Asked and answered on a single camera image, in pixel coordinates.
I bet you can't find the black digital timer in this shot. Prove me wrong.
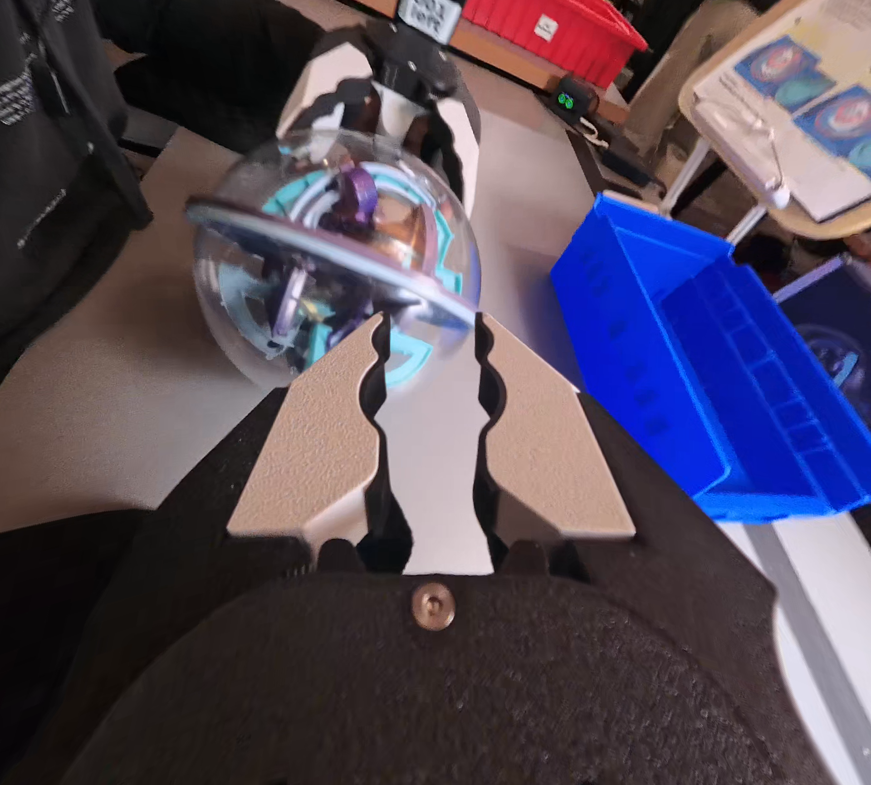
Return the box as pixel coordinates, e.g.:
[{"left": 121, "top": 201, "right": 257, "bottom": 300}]
[{"left": 550, "top": 74, "right": 601, "bottom": 119}]

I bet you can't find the red plastic bin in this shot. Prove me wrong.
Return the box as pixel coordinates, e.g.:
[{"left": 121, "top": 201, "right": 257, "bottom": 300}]
[{"left": 460, "top": 0, "right": 650, "bottom": 89}]

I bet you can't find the instruction sheet clipboard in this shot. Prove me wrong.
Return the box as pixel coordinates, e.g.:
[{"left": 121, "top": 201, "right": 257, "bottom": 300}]
[{"left": 677, "top": 0, "right": 871, "bottom": 241}]

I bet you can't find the dark blue maze ball box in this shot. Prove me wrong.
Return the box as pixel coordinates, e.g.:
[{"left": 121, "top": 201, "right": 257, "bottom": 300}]
[{"left": 773, "top": 255, "right": 871, "bottom": 429}]

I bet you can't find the clear maze ball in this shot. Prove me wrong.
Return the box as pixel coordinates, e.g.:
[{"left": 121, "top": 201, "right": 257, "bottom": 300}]
[{"left": 184, "top": 128, "right": 483, "bottom": 391}]

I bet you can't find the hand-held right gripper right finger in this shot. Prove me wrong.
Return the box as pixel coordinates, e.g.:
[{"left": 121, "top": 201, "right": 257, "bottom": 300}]
[{"left": 470, "top": 316, "right": 638, "bottom": 552}]

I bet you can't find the person in black jacket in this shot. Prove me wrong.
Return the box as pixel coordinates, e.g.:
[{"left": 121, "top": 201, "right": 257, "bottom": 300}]
[{"left": 0, "top": 0, "right": 153, "bottom": 380}]

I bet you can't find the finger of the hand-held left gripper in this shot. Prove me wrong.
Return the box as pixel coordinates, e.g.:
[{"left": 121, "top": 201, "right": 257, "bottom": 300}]
[
  {"left": 409, "top": 88, "right": 481, "bottom": 241},
  {"left": 277, "top": 39, "right": 398, "bottom": 171}
]

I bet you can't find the blue plastic bin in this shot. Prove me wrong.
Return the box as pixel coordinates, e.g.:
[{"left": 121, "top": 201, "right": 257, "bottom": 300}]
[{"left": 550, "top": 193, "right": 871, "bottom": 523}]

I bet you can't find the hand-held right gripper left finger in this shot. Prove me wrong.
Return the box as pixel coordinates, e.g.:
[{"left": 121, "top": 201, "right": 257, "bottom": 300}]
[{"left": 226, "top": 314, "right": 393, "bottom": 557}]

